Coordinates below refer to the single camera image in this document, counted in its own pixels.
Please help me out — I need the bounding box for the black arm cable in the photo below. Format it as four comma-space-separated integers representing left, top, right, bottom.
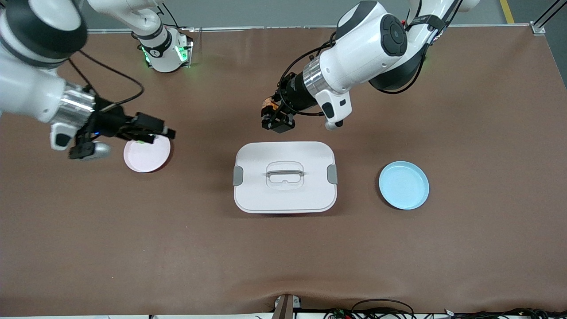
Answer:
276, 32, 428, 118
67, 50, 145, 111

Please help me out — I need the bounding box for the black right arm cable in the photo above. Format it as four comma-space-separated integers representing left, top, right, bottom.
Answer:
67, 50, 145, 111

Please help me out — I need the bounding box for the black cable bundle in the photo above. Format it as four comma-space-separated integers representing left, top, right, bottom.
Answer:
323, 299, 567, 319

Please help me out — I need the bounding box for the brown table mat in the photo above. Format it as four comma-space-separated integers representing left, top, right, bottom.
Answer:
0, 24, 567, 317

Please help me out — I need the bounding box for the light blue round plate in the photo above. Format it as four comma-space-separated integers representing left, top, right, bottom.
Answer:
379, 161, 430, 210

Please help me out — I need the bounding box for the aluminium frame profile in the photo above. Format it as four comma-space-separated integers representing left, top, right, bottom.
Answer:
531, 0, 567, 35

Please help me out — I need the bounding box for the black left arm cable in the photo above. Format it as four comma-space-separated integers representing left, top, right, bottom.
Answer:
276, 32, 428, 118

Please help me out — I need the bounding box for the white lidded storage box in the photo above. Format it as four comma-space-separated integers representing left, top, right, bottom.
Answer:
233, 141, 338, 214

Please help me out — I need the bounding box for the pink round plate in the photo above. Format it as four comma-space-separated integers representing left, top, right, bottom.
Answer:
124, 134, 171, 173

